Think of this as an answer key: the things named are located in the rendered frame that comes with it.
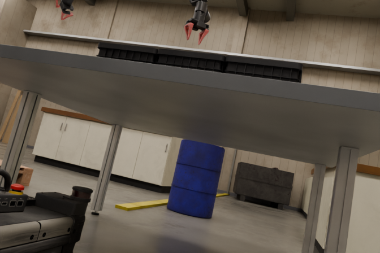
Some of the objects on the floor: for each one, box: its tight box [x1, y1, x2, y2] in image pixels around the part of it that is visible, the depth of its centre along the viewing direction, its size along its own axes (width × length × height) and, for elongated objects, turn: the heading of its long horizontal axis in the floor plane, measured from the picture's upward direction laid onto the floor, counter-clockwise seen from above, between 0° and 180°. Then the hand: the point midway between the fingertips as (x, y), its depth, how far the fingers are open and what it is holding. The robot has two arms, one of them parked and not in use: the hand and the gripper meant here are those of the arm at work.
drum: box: [167, 139, 225, 219], centre depth 367 cm, size 51×51×76 cm
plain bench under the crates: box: [0, 44, 380, 253], centre depth 159 cm, size 160×160×70 cm
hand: (193, 40), depth 164 cm, fingers open, 6 cm apart
